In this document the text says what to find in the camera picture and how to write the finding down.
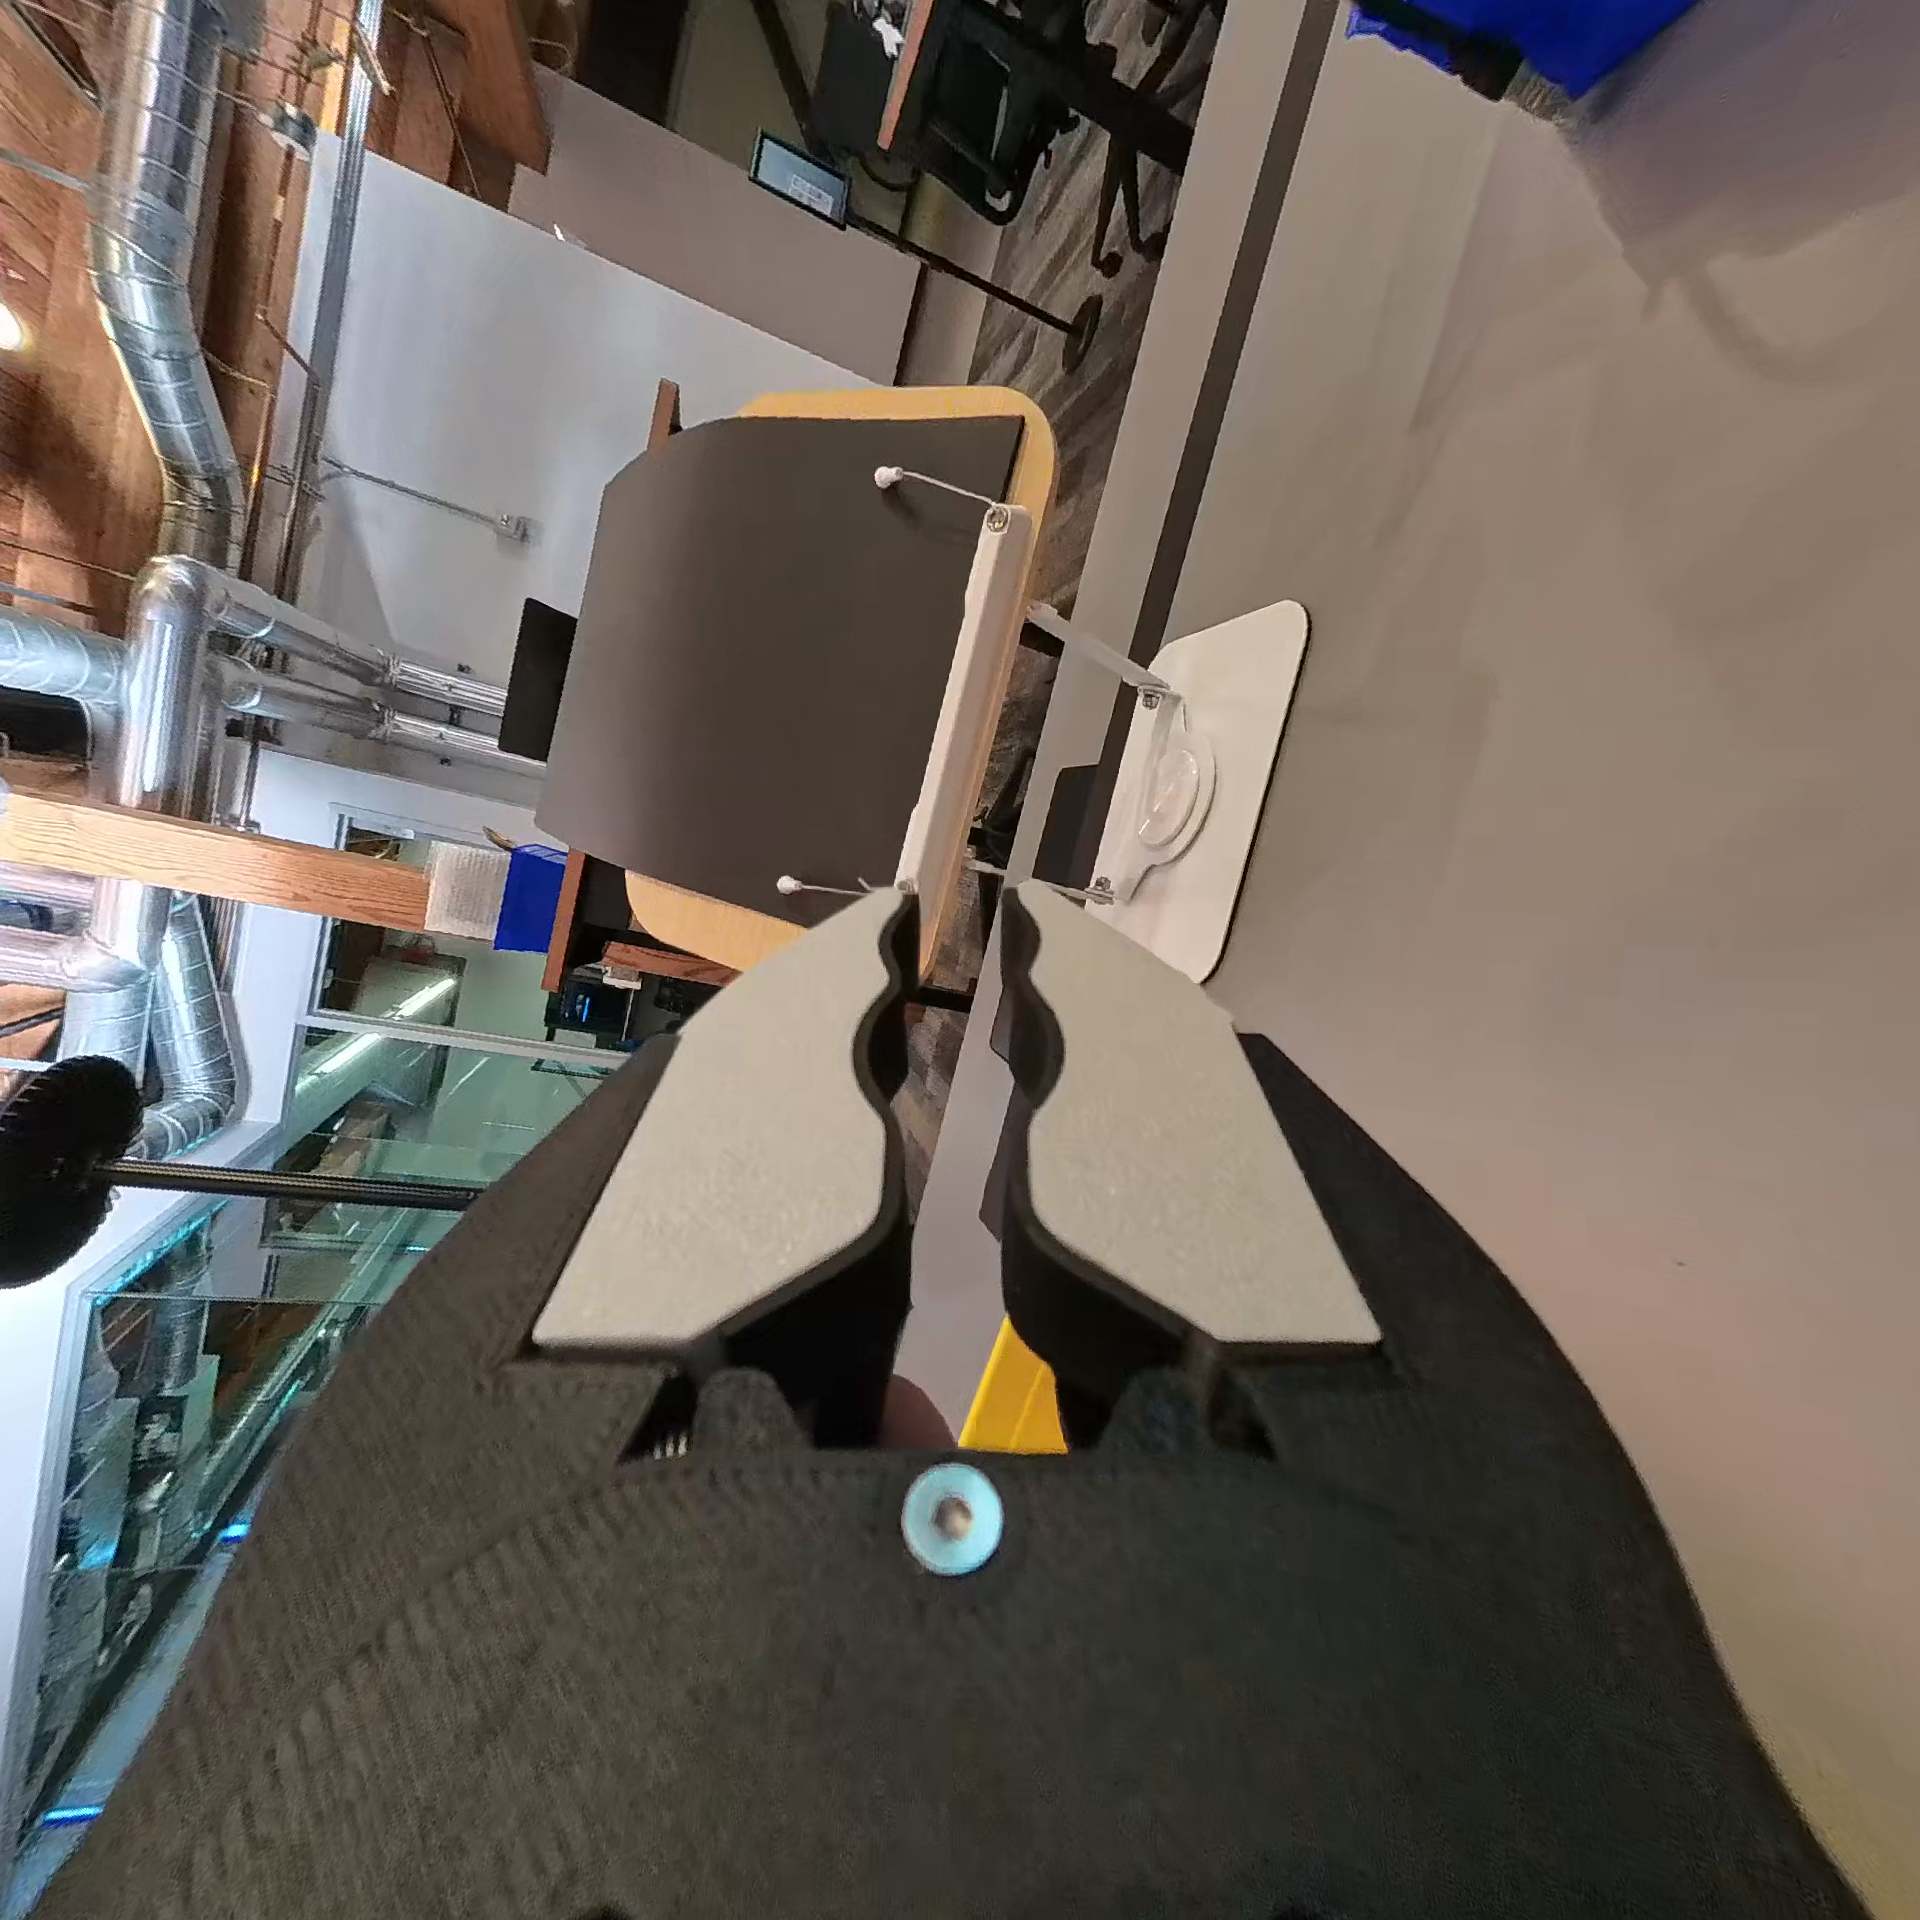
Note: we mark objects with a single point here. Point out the black desk chair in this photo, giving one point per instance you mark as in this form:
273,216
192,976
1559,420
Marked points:
975,89

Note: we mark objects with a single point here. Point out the silver ceiling pipes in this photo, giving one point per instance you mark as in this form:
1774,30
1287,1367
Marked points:
182,674

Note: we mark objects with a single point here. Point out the blue plastic bin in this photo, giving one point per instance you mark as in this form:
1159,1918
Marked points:
1499,38

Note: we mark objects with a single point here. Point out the wooden beam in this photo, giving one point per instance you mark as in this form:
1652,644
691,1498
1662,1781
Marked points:
225,857

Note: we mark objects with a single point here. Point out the white stand with clear arms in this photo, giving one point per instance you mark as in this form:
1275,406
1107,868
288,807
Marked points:
1230,751

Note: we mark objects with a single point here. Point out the small framed sign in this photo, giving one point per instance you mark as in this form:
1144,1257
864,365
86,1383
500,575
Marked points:
801,176

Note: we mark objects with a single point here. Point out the silver ventilation duct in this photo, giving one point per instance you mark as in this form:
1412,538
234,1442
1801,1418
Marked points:
148,300

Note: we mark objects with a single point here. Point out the black monitor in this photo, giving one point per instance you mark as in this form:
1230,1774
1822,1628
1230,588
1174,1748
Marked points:
538,674

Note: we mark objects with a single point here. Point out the dark grey panel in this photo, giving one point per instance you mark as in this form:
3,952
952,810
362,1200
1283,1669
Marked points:
751,674

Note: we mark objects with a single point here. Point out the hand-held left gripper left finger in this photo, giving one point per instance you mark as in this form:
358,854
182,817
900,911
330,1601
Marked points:
751,1154

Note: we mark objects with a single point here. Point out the small blue bin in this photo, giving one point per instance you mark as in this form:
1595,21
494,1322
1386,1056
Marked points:
534,902

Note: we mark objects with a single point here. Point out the yellow plastic bin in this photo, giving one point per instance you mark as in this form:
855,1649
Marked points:
1014,1394

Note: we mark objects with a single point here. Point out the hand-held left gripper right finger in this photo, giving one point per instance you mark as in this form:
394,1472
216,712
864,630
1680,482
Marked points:
1184,1172

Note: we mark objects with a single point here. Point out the black wheel on rod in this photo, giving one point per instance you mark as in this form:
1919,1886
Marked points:
44,1172

